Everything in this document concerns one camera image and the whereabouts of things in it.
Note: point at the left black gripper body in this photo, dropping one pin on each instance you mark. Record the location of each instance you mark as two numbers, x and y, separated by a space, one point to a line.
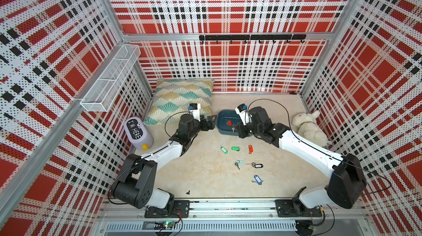
197 127

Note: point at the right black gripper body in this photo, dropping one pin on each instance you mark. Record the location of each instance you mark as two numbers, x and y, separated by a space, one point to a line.
250 129

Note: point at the teal storage box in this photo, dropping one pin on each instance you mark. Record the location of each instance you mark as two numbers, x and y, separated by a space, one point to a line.
226 122

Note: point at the black tag key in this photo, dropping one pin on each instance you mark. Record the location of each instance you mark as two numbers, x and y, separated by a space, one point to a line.
256 165

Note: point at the pale teal tag key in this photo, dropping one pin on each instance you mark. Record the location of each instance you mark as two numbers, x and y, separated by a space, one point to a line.
238 163

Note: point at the blue tag key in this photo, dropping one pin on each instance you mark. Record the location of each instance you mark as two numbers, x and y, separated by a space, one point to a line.
257 180

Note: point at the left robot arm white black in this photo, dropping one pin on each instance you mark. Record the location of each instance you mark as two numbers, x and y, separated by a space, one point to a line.
135 183

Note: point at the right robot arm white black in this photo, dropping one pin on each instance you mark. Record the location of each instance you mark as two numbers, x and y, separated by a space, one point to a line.
347 180

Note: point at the fan pattern cushion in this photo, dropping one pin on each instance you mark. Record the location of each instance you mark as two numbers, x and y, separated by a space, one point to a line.
172 97

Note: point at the white plush toy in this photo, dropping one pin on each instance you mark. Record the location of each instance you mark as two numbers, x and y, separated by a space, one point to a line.
308 128

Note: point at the lavender I'm here jug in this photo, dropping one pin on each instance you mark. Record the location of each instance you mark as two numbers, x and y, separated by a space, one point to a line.
138 134

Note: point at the green circuit board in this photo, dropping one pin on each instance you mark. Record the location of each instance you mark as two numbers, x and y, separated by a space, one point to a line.
162 226

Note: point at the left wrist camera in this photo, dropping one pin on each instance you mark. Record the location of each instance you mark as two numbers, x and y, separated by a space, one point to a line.
195 110

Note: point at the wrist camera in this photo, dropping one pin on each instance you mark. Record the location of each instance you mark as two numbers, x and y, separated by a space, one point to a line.
195 110
242 111

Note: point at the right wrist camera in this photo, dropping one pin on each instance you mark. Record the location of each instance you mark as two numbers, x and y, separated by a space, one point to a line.
242 111

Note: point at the black hook rail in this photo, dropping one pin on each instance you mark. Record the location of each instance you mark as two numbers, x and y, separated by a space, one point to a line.
244 37

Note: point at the white wire mesh shelf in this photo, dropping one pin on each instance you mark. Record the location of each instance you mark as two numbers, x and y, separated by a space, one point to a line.
101 96

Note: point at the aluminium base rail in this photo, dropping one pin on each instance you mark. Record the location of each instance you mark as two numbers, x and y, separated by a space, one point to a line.
235 217

